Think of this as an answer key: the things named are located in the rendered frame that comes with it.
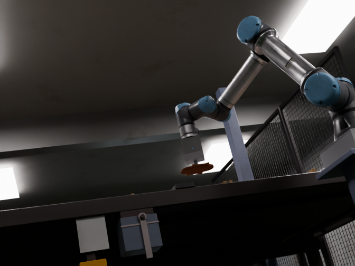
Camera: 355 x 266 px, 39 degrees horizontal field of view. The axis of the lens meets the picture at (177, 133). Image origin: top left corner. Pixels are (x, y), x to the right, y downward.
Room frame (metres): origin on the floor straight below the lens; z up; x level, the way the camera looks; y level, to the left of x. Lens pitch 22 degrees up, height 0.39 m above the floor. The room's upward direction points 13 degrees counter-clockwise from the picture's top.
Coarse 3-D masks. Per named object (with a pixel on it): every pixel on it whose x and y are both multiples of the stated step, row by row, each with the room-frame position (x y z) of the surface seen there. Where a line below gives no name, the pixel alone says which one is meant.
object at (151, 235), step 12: (120, 216) 1.75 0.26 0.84; (132, 216) 1.75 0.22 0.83; (144, 216) 1.75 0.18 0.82; (156, 216) 1.78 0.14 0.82; (120, 228) 1.75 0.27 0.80; (132, 228) 1.75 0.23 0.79; (144, 228) 1.76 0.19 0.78; (156, 228) 1.78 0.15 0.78; (120, 240) 1.78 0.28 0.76; (132, 240) 1.74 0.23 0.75; (144, 240) 1.75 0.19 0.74; (156, 240) 1.77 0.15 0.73; (120, 252) 1.81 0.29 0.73; (132, 252) 1.77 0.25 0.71; (144, 252) 1.83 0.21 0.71
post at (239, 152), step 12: (216, 96) 4.19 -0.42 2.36; (228, 120) 4.10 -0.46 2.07; (228, 132) 4.14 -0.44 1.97; (240, 132) 4.13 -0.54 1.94; (240, 144) 4.12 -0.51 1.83; (240, 156) 4.11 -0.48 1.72; (240, 168) 4.10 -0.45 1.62; (240, 180) 4.15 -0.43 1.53; (264, 264) 4.13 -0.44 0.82; (276, 264) 4.13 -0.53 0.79
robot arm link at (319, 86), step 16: (240, 32) 1.79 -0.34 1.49; (256, 32) 1.75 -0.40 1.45; (272, 32) 1.76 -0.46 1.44; (256, 48) 1.79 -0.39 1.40; (272, 48) 1.75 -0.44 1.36; (288, 48) 1.74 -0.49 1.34; (288, 64) 1.73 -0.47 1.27; (304, 64) 1.71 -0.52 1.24; (304, 80) 1.69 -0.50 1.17; (320, 80) 1.65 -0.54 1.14; (336, 80) 1.65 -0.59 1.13; (320, 96) 1.67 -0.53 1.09; (336, 96) 1.67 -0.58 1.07
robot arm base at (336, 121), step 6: (354, 108) 1.77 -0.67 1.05; (336, 114) 1.80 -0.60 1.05; (342, 114) 1.78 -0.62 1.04; (348, 114) 1.77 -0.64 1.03; (354, 114) 1.77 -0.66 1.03; (336, 120) 1.81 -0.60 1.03; (342, 120) 1.78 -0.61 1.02; (348, 120) 1.77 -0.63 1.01; (354, 120) 1.76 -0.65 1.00; (336, 126) 1.81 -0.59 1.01; (342, 126) 1.78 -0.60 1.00; (348, 126) 1.77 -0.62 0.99; (354, 126) 1.76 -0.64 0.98; (336, 132) 1.81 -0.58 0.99; (342, 132) 1.78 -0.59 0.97; (336, 138) 1.82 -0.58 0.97
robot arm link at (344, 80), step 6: (336, 78) 1.77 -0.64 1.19; (342, 78) 1.77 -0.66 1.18; (348, 84) 1.78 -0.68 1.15; (348, 90) 1.74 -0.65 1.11; (354, 96) 1.78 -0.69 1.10; (348, 102) 1.76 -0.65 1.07; (354, 102) 1.77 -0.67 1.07; (342, 108) 1.77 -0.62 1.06; (348, 108) 1.77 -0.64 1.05; (330, 114) 1.83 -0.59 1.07
